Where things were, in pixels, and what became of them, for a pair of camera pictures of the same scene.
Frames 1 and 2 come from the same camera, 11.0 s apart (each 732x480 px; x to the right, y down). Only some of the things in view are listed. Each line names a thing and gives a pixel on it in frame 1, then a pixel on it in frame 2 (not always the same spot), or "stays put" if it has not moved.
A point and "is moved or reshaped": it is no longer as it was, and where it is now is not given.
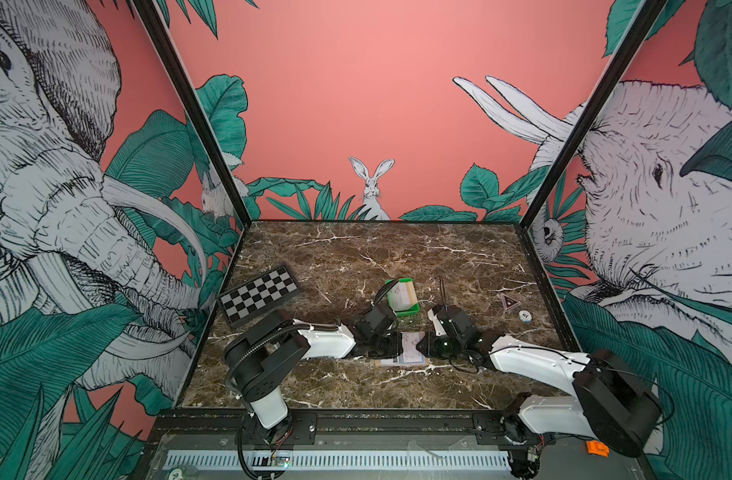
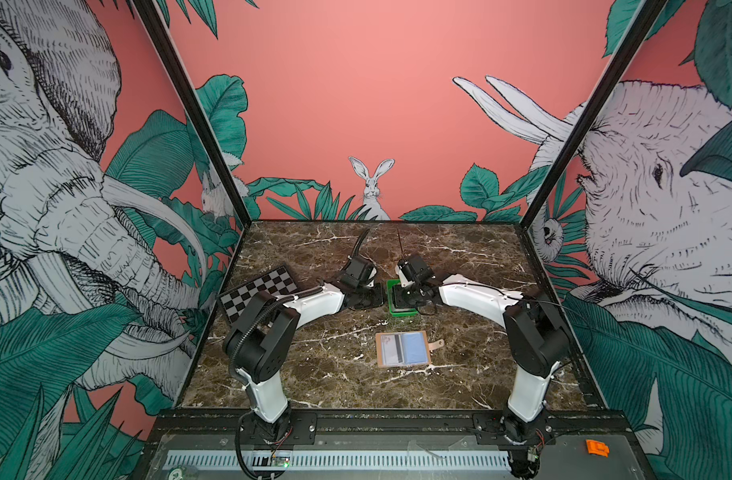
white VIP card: x=411 y=353 is moved or reshaped
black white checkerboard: x=258 y=294 stays put
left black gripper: x=396 y=348 -> x=379 y=297
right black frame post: x=637 y=35 stays put
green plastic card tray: x=402 y=297 stays put
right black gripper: x=430 y=351 -> x=398 y=299
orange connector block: x=596 y=447 stays put
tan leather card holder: x=410 y=355 stays put
